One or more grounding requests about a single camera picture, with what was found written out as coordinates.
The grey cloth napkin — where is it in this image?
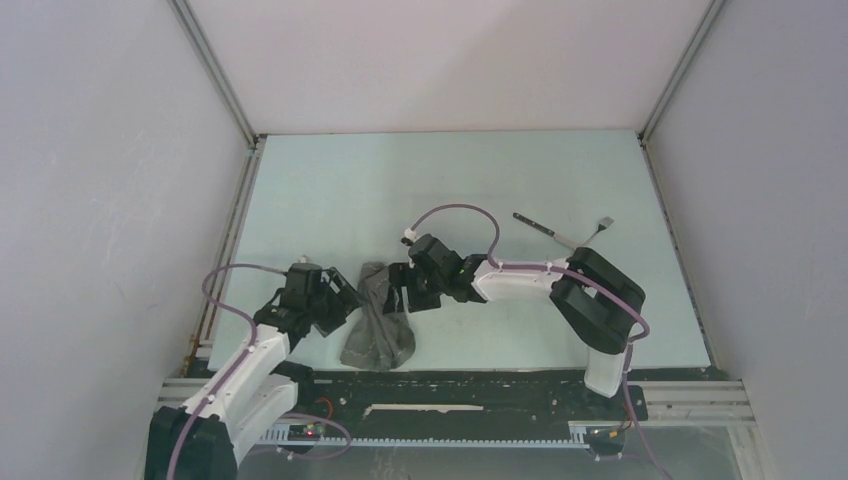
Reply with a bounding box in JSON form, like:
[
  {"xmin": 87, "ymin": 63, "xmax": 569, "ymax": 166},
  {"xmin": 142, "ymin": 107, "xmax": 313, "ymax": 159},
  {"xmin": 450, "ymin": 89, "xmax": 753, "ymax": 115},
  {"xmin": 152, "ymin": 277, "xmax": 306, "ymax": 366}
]
[{"xmin": 339, "ymin": 262, "xmax": 416, "ymax": 372}]

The aluminium frame rail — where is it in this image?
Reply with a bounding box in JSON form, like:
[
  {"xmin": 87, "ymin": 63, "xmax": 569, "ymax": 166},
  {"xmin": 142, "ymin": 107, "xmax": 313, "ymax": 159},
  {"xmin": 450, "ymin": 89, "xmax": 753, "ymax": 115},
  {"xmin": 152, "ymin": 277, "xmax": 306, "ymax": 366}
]
[{"xmin": 153, "ymin": 378, "xmax": 757, "ymax": 426}]

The white cable duct strip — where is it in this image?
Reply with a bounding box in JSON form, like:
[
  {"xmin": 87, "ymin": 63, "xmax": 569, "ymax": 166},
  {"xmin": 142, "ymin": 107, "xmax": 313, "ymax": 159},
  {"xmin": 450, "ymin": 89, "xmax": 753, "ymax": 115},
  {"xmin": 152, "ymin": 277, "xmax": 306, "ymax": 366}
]
[{"xmin": 256, "ymin": 424, "xmax": 588, "ymax": 449}]

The silver metal utensil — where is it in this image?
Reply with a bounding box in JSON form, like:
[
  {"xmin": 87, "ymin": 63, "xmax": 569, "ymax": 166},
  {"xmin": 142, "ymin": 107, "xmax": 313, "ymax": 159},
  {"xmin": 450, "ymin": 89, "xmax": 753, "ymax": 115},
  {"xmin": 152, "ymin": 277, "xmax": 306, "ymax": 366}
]
[{"xmin": 512, "ymin": 212, "xmax": 581, "ymax": 250}]

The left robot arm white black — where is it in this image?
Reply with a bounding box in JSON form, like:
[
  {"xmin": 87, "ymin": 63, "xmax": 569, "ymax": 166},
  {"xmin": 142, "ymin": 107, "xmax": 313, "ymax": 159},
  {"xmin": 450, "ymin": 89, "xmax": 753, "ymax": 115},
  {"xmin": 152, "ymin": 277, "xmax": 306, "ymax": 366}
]
[{"xmin": 143, "ymin": 263, "xmax": 365, "ymax": 479}]

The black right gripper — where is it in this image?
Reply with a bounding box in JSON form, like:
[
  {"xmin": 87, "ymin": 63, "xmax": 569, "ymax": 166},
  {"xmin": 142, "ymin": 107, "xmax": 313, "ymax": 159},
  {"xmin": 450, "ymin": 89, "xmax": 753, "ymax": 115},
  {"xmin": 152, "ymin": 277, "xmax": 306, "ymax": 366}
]
[{"xmin": 383, "ymin": 260, "xmax": 447, "ymax": 314}]

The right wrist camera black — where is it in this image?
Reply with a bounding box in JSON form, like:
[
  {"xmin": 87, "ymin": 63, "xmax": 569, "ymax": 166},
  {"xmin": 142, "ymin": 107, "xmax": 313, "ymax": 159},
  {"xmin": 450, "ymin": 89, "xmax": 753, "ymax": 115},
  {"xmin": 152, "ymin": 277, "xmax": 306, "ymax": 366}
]
[{"xmin": 408, "ymin": 234, "xmax": 462, "ymax": 274}]

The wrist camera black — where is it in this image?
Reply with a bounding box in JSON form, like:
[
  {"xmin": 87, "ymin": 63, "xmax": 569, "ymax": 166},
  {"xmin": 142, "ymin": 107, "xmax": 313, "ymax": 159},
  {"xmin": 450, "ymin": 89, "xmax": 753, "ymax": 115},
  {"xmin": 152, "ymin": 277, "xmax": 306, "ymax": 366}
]
[
  {"xmin": 408, "ymin": 234, "xmax": 462, "ymax": 274},
  {"xmin": 283, "ymin": 262, "xmax": 323, "ymax": 302}
]

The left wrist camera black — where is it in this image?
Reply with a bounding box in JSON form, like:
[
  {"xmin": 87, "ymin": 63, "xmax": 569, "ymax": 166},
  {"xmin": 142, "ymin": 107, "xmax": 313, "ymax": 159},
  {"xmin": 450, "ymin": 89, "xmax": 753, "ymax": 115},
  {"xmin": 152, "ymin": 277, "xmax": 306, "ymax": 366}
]
[{"xmin": 283, "ymin": 262, "xmax": 323, "ymax": 302}]

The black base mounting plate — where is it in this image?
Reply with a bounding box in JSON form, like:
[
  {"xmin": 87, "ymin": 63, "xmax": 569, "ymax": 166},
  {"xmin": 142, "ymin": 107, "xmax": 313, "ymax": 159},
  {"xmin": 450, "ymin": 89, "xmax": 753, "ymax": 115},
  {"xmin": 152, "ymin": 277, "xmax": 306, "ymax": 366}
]
[{"xmin": 294, "ymin": 370, "xmax": 647, "ymax": 442}]

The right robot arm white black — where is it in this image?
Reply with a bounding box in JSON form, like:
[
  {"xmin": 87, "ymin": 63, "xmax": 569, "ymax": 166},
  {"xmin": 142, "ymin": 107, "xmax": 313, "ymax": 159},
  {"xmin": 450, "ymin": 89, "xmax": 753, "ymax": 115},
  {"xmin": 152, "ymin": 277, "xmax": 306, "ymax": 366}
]
[{"xmin": 380, "ymin": 247, "xmax": 650, "ymax": 418}]

